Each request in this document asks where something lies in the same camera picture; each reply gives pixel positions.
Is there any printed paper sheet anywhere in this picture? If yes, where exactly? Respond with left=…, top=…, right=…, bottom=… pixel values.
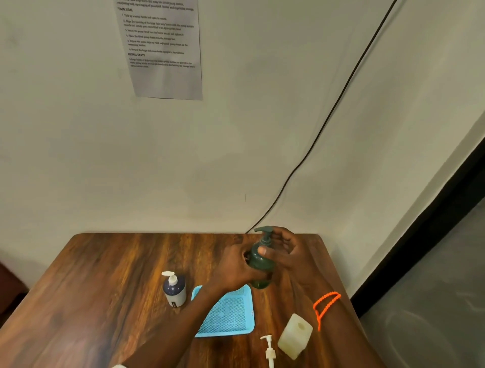
left=115, top=0, right=204, bottom=101

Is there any dark green pump bottle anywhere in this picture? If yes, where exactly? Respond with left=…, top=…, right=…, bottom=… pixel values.
left=246, top=226, right=277, bottom=290

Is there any person's right forearm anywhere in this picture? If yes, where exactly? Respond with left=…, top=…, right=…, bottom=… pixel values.
left=291, top=272, right=385, bottom=368

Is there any white pump dispenser head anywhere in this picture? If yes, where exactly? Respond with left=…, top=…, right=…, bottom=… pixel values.
left=260, top=335, right=276, bottom=368

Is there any person's left forearm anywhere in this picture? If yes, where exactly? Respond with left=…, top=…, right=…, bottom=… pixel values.
left=120, top=282, right=225, bottom=368

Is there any person's left hand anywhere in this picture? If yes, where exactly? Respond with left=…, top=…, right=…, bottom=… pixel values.
left=211, top=242, right=274, bottom=295

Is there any black baseboard strip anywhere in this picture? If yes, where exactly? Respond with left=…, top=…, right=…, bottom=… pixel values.
left=350, top=137, right=485, bottom=318

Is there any light blue mesh tray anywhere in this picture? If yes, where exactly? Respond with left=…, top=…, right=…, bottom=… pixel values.
left=191, top=284, right=255, bottom=338

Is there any black cable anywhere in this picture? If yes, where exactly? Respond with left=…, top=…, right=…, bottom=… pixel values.
left=245, top=0, right=399, bottom=234

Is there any navy and white pump bottle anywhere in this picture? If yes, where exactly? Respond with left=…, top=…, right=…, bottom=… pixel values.
left=161, top=271, right=187, bottom=308

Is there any translucent square plastic bottle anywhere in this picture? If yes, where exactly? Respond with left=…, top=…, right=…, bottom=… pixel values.
left=277, top=313, right=314, bottom=361

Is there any orange beaded bracelet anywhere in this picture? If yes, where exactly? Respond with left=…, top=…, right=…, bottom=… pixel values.
left=312, top=291, right=342, bottom=332

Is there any person's right hand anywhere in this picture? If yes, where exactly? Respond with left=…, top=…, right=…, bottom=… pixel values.
left=257, top=226, right=317, bottom=283

